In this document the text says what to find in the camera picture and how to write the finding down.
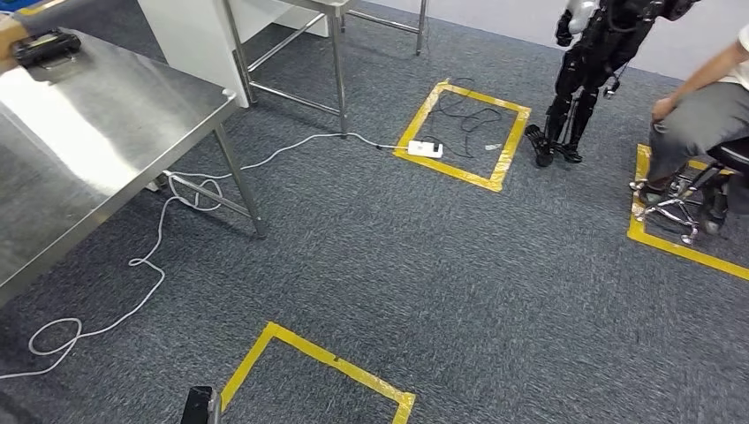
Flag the black office chair seat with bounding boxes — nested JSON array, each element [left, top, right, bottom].
[[707, 137, 749, 177]]

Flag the thin black cable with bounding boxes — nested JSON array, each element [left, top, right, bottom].
[[428, 76, 505, 160]]

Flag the brown cardboard box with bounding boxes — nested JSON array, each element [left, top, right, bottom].
[[0, 14, 30, 75]]

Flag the white power strip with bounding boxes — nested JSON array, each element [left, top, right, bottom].
[[407, 140, 444, 160]]

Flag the yellow floor tape square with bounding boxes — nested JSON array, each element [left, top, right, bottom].
[[219, 322, 417, 424], [393, 79, 533, 193]]

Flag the person's leg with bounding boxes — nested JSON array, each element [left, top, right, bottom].
[[646, 81, 749, 186]]

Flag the steel frame table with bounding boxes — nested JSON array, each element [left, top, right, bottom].
[[222, 0, 431, 140]]

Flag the white power cord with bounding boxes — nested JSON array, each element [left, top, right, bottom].
[[0, 131, 411, 382]]

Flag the black remote controller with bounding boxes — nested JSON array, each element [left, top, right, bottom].
[[11, 29, 82, 69]]

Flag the white panel board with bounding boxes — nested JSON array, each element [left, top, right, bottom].
[[137, 0, 330, 110]]

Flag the black humanoid robot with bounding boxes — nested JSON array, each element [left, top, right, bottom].
[[523, 0, 701, 169]]

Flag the person's hand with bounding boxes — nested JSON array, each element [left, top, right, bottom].
[[651, 96, 678, 123]]

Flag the chrome chair base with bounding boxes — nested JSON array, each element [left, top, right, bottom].
[[629, 165, 734, 247]]

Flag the stainless steel workbench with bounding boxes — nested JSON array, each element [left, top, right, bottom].
[[0, 29, 269, 308]]

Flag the grey case, yellow label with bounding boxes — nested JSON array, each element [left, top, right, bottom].
[[12, 0, 141, 37]]

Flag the person's shoe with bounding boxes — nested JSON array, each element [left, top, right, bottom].
[[636, 177, 675, 206]]

